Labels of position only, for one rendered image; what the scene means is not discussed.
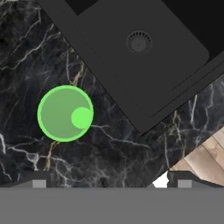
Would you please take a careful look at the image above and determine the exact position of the black kitchen sink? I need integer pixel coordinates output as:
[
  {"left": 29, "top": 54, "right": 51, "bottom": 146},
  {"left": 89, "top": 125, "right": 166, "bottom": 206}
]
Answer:
[{"left": 35, "top": 0, "right": 224, "bottom": 137}]

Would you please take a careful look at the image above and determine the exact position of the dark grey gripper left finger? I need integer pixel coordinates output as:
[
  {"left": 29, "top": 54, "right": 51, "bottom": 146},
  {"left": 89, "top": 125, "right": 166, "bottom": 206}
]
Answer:
[{"left": 2, "top": 171, "right": 56, "bottom": 189}]

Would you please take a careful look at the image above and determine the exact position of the green cup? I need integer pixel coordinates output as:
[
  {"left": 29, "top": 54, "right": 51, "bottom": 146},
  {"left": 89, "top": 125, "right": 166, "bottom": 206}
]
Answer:
[{"left": 37, "top": 84, "right": 95, "bottom": 144}]

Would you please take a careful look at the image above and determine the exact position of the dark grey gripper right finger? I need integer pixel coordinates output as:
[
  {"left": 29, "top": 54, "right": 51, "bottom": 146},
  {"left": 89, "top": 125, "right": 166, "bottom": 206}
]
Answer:
[{"left": 167, "top": 170, "right": 224, "bottom": 189}]

